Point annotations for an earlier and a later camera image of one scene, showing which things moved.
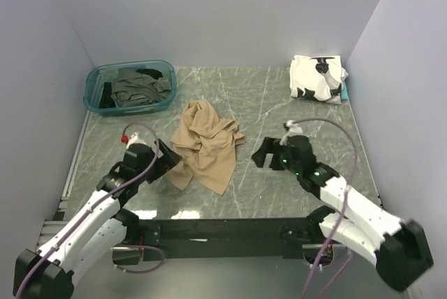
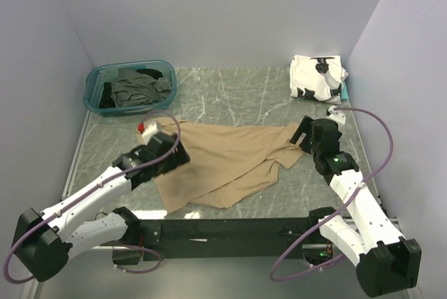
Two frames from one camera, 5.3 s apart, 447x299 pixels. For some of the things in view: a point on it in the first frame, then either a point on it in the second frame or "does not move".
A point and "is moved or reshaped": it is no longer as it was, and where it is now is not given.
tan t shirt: x=204 y=148 is moved or reshaped
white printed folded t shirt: x=317 y=78 does not move
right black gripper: x=269 y=146 to x=305 y=126
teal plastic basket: x=130 y=87 does not move
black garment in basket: x=105 y=100 does not move
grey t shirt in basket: x=133 y=88 does not move
